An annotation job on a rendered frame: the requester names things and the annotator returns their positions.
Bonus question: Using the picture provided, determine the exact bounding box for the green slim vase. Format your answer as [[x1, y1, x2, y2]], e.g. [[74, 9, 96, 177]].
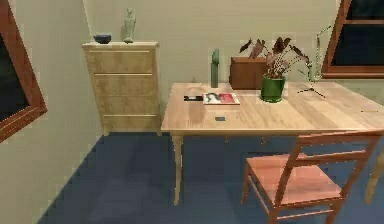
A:
[[210, 48, 221, 89]]

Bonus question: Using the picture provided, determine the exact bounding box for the dark blue bowl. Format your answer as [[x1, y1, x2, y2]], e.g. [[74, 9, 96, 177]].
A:
[[92, 33, 113, 45]]

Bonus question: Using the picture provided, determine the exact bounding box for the red and white book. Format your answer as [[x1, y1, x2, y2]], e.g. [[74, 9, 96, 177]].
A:
[[202, 92, 241, 106]]

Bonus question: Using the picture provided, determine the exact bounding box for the brown wooden box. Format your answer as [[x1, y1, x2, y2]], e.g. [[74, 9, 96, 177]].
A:
[[229, 56, 269, 91]]

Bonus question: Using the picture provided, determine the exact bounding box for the light wooden chest of drawers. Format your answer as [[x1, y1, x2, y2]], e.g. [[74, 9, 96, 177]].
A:
[[81, 41, 163, 137]]

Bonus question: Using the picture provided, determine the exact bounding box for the green potted house plant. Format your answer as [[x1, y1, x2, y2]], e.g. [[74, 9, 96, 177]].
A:
[[238, 36, 314, 104]]

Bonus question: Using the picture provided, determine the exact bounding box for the light wooden table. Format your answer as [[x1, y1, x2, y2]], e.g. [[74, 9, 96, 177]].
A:
[[160, 80, 384, 206]]

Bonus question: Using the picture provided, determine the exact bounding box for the grey-green statuette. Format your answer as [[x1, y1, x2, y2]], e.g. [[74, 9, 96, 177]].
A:
[[123, 7, 137, 44]]

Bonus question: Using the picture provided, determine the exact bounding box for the reddish wooden chair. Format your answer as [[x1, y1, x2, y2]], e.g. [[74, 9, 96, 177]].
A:
[[240, 129, 384, 224]]

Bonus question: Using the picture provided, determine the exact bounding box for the brown framed window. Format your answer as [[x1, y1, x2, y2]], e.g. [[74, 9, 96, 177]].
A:
[[0, 0, 48, 144], [321, 0, 384, 80]]

